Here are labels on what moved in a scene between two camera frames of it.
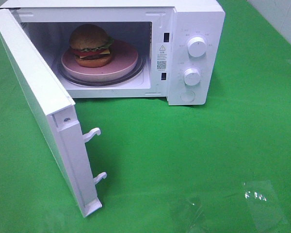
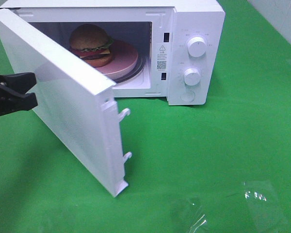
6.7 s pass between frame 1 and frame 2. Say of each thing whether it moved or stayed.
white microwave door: moved
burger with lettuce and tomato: stayed
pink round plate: stayed
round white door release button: stayed
